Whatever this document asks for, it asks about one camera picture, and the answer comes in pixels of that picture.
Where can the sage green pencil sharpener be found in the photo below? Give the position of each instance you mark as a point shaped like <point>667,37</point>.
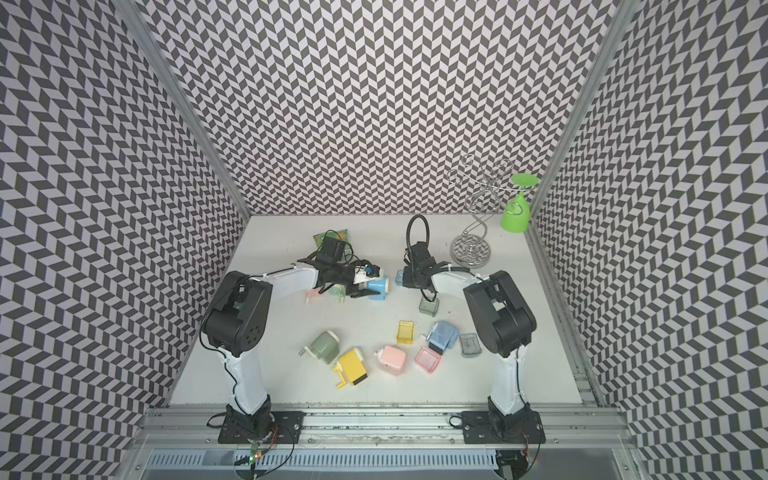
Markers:
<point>325,347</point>

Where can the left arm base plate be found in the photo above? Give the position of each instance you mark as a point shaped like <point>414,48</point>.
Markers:
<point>238,428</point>

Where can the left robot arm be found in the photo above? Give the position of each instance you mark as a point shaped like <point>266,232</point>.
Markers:
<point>235,322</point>

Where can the yellow pencil sharpener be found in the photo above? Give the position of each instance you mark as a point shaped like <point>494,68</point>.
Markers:
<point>350,368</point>

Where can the metal wire glass rack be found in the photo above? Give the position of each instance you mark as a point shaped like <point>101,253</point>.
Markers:
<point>487,190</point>

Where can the grey transparent tray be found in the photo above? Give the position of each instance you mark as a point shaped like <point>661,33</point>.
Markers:
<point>470,345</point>

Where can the green snack bag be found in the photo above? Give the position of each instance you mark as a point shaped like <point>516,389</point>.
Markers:
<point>341,235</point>

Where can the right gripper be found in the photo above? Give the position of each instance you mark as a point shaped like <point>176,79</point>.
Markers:
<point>407,277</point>

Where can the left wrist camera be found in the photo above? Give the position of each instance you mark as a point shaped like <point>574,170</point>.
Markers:
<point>365,272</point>

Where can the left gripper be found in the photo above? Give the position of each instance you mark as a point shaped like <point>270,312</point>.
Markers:
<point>350,292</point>

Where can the light blue pencil sharpener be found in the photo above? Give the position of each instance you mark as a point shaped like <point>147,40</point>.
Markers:
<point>442,337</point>

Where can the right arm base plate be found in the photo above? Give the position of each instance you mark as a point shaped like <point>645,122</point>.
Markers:
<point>483,427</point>

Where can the pink transparent tray front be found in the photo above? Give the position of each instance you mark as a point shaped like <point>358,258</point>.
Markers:
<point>427,359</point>

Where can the yellow transparent tray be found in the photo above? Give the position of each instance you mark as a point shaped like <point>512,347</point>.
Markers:
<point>405,333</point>

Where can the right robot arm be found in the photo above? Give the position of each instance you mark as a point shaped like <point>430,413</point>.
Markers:
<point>503,320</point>

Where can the green plastic wine glass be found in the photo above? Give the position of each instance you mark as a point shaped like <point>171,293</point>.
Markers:
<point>517,213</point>

